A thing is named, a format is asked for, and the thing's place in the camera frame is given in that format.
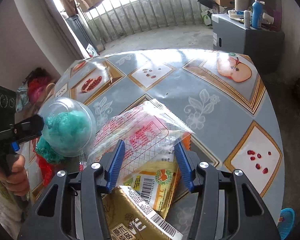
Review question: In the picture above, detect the red bags pile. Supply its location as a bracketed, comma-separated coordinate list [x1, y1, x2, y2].
[15, 67, 55, 113]

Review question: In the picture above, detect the red plastic wrapper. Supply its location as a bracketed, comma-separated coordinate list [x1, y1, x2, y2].
[36, 154, 56, 187]

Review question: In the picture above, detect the grey cabinet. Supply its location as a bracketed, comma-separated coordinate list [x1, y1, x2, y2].
[211, 14, 285, 74]

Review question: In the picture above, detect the person left hand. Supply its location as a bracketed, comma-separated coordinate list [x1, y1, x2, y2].
[0, 154, 30, 196]

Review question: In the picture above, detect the yellow snack wrapper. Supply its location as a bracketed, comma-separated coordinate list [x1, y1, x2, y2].
[117, 133, 180, 218]

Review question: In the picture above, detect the blue bottle on cabinet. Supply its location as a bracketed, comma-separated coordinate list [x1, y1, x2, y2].
[251, 0, 264, 29]

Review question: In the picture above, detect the gold tissue pack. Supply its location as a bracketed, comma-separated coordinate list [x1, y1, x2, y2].
[102, 186, 183, 240]

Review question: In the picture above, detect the fruit pattern tablecloth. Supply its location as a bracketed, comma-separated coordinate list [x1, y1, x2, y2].
[27, 48, 286, 240]

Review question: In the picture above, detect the clear plastic dome cup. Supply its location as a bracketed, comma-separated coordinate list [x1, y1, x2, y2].
[38, 97, 97, 157]

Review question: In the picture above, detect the clear red printed wrapper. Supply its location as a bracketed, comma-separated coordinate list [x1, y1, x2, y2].
[87, 99, 193, 179]

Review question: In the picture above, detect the blue plastic trash basket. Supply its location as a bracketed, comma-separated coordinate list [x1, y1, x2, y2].
[277, 207, 295, 240]

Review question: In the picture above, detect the teal plastic bag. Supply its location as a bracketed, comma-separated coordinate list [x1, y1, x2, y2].
[35, 110, 93, 164]

